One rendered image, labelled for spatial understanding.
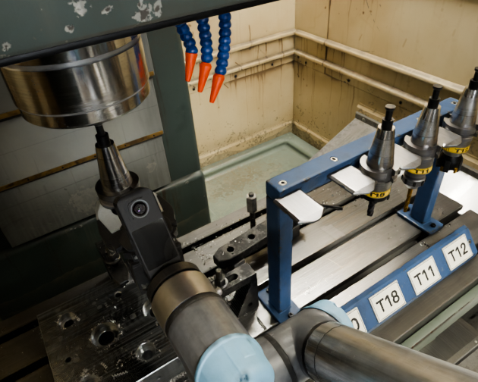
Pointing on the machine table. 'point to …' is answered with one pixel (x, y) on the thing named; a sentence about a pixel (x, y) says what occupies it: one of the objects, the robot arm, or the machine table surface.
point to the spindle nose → (80, 84)
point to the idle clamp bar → (256, 236)
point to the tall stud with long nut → (252, 207)
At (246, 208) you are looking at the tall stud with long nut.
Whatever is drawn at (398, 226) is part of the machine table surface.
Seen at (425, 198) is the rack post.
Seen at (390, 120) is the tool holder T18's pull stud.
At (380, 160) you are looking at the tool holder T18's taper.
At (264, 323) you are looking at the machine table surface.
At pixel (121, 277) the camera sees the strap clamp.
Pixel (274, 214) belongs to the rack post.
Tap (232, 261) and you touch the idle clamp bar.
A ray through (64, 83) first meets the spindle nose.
